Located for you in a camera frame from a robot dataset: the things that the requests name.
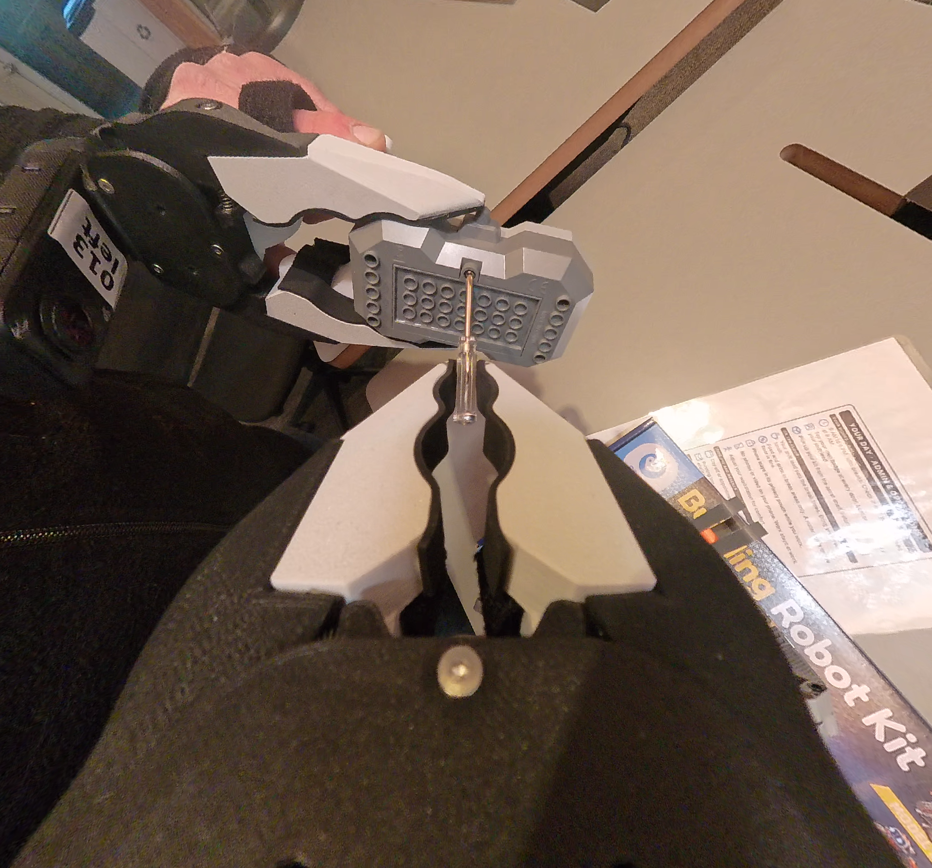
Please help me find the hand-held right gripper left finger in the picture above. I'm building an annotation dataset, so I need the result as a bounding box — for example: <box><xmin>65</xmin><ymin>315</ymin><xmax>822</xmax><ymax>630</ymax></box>
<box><xmin>273</xmin><ymin>366</ymin><xmax>445</xmax><ymax>609</ymax></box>

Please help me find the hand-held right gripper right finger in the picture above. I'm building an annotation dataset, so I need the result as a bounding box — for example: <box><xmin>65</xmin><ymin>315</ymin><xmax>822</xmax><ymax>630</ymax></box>
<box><xmin>490</xmin><ymin>366</ymin><xmax>656</xmax><ymax>609</ymax></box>

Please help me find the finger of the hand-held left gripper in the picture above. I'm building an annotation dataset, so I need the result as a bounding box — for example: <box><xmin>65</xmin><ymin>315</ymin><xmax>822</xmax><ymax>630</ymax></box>
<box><xmin>209</xmin><ymin>136</ymin><xmax>487</xmax><ymax>228</ymax></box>
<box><xmin>263</xmin><ymin>235</ymin><xmax>403</xmax><ymax>361</ymax></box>

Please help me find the grey toy battery box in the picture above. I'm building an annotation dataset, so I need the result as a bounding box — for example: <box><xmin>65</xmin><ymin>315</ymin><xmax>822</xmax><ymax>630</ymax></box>
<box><xmin>347</xmin><ymin>213</ymin><xmax>595</xmax><ymax>368</ymax></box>

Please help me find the small clear-handled screwdriver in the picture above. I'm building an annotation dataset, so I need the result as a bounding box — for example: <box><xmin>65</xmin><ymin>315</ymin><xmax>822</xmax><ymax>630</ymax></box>
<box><xmin>443</xmin><ymin>264</ymin><xmax>490</xmax><ymax>624</ymax></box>

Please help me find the person's left hand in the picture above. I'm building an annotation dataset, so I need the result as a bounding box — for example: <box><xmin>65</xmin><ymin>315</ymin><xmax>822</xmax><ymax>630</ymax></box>
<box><xmin>161</xmin><ymin>47</ymin><xmax>392</xmax><ymax>155</ymax></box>

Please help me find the person's dark clothing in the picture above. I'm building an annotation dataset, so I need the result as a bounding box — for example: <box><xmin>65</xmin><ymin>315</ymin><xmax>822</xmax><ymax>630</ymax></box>
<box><xmin>0</xmin><ymin>373</ymin><xmax>343</xmax><ymax>868</ymax></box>

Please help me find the white instruction sheet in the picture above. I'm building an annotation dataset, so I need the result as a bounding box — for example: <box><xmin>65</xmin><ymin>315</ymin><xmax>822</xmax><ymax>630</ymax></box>
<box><xmin>590</xmin><ymin>336</ymin><xmax>932</xmax><ymax>639</ymax></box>

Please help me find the blue robot kit box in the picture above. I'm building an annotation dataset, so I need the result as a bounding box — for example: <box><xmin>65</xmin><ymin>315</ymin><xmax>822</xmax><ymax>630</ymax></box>
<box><xmin>612</xmin><ymin>421</ymin><xmax>932</xmax><ymax>868</ymax></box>

